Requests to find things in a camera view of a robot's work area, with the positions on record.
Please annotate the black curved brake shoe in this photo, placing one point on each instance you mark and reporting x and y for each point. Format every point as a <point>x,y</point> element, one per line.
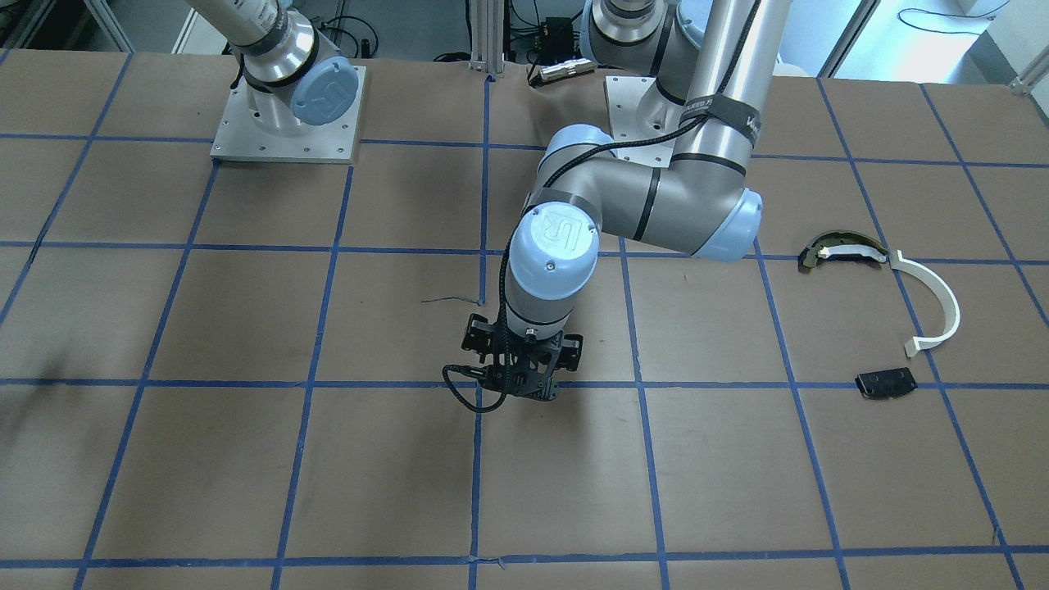
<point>841,245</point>

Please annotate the small black flat part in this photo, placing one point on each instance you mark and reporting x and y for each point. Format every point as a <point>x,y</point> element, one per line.
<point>886,384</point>

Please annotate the white curved plastic part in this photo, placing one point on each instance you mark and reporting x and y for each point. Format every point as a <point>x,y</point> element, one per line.
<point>945,296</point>

